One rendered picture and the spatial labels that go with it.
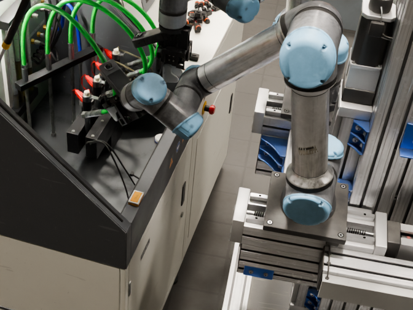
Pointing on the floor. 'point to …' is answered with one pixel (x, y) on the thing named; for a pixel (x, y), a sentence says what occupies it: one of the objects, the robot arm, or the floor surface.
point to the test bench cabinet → (62, 277)
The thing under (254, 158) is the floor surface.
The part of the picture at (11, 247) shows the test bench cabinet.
